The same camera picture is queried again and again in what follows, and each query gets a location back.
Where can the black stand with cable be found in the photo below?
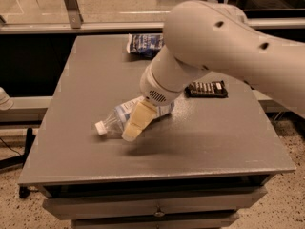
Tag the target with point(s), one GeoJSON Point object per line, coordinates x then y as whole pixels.
{"type": "Point", "coordinates": [24, 191]}

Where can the grey cabinet with drawers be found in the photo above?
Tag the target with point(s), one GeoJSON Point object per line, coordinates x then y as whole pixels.
{"type": "Point", "coordinates": [192, 169]}

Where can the blue white snack bag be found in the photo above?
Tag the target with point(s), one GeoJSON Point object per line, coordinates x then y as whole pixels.
{"type": "Point", "coordinates": [148, 45]}

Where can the black snack bar wrapper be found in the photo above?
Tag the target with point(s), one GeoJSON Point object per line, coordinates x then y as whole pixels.
{"type": "Point", "coordinates": [214, 89]}

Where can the white bottle at left edge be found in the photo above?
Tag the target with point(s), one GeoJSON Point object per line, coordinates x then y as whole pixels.
{"type": "Point", "coordinates": [5, 101]}

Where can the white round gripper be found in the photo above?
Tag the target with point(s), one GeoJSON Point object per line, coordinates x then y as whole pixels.
{"type": "Point", "coordinates": [154, 92]}

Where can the clear plastic tea bottle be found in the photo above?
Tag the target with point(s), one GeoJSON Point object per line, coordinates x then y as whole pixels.
{"type": "Point", "coordinates": [115, 122]}

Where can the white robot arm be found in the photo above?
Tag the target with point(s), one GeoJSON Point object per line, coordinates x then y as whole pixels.
{"type": "Point", "coordinates": [202, 37]}

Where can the metal railing frame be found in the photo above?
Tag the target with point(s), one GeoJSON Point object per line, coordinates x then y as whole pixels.
{"type": "Point", "coordinates": [72, 16]}

